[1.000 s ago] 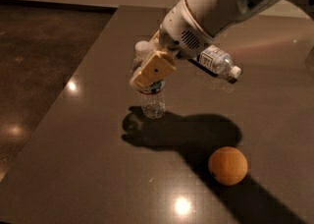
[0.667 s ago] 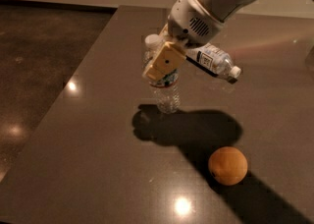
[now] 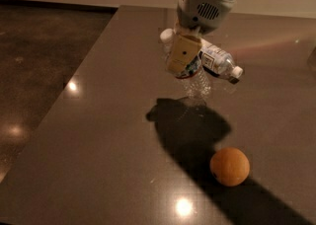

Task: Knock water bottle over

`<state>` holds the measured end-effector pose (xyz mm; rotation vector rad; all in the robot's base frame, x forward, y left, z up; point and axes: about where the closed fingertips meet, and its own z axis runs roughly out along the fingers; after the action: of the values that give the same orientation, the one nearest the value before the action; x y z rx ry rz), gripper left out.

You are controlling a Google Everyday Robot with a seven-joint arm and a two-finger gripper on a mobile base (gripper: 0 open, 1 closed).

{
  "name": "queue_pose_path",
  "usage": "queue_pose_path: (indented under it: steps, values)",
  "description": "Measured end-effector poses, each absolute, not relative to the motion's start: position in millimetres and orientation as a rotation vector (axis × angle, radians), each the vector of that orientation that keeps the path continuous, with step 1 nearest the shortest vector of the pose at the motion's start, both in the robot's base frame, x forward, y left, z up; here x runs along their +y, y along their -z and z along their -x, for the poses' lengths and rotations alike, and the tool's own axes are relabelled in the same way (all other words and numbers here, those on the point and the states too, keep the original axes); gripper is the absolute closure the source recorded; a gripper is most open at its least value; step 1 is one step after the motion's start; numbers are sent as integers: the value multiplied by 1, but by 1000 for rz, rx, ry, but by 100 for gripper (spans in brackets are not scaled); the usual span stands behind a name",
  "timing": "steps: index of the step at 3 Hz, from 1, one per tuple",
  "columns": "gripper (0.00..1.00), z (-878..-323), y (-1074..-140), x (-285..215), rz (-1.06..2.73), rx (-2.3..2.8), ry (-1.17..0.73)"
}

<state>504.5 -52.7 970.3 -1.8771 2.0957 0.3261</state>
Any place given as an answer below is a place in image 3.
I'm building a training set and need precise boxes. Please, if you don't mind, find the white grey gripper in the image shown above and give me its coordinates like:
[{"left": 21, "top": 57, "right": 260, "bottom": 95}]
[{"left": 165, "top": 0, "right": 234, "bottom": 74}]

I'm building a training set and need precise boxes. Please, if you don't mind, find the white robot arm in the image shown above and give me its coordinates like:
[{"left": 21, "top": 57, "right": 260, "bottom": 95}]
[{"left": 167, "top": 0, "right": 235, "bottom": 75}]

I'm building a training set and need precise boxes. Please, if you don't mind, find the orange fruit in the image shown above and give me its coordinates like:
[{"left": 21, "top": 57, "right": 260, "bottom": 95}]
[{"left": 210, "top": 147, "right": 250, "bottom": 187}]

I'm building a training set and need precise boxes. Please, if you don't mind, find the clear red-label water bottle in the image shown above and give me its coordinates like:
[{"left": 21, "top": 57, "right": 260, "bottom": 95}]
[{"left": 160, "top": 29, "right": 210, "bottom": 102}]

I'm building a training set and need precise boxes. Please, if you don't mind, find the lying white-label water bottle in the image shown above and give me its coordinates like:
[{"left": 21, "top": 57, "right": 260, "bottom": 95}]
[{"left": 198, "top": 39, "right": 244, "bottom": 84}]

